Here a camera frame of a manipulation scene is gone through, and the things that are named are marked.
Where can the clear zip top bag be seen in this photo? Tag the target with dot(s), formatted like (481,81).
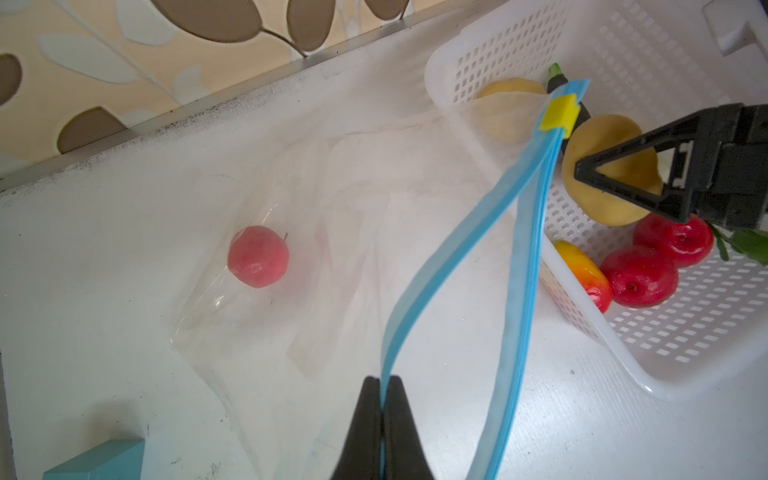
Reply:
(424,220)

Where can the red apple middle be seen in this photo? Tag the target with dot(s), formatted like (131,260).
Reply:
(640,276)

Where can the green leafy vegetable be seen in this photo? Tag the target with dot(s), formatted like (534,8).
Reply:
(749,243)

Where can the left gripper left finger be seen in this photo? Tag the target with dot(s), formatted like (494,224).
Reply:
(360,457)

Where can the yellow potato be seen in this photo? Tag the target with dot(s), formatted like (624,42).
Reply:
(639,170)
(505,107)

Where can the white plastic basket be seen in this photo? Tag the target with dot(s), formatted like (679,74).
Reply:
(715,324)

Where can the small red apple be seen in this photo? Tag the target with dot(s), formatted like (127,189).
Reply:
(258,256)

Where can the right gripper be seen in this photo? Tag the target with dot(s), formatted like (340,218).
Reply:
(719,167)

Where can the red yellow mango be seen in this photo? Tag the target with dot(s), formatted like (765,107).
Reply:
(590,277)

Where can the teal block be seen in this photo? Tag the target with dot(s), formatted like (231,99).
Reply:
(113,459)

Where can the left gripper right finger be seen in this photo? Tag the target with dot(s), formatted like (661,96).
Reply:
(403,455)

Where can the red apple right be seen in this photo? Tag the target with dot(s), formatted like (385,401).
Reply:
(684,244)

